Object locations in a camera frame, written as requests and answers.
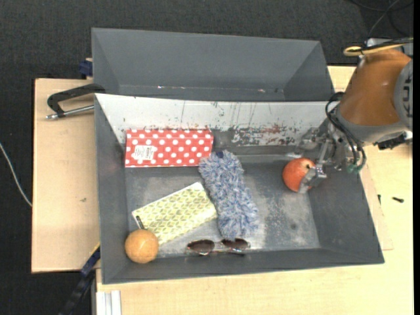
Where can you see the blue fluffy duster cloth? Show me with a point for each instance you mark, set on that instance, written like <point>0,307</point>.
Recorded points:
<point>229,195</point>

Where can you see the grey metal bin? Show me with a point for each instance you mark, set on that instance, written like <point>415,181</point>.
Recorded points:
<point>288,222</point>

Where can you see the brown-lens sunglasses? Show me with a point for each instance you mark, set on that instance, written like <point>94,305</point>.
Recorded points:
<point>201,246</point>

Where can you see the orange ball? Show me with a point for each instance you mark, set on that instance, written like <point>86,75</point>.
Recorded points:
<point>141,246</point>

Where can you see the black cylinder on white bracket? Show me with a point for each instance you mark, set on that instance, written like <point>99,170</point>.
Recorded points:
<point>390,141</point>

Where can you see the yellow patterned notebook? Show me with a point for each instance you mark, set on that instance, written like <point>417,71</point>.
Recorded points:
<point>175,210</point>

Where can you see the small black screw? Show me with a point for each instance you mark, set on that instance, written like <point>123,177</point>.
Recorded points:
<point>398,199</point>

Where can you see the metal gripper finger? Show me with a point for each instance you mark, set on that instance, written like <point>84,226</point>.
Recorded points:
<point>314,176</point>
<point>313,139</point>

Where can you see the red apple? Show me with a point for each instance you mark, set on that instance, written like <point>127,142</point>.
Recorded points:
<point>294,174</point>

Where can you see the red white-dotted box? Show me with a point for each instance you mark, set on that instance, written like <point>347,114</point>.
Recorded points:
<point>174,148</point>

